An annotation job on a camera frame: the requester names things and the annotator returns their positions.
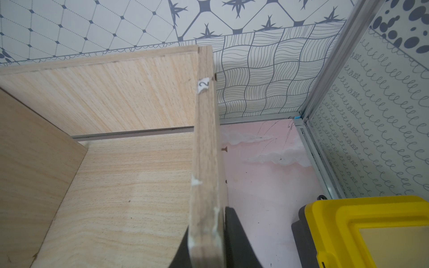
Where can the light wooden bookshelf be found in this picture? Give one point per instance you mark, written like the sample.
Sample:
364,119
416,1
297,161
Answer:
106,162

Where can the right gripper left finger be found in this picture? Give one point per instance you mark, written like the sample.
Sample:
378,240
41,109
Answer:
182,258

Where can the yellow black toolbox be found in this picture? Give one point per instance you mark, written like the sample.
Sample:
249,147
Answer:
376,232

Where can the pink floral table mat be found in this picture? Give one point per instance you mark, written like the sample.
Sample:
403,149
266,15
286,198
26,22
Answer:
269,178

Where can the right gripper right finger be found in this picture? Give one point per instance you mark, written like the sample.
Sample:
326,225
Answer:
239,252

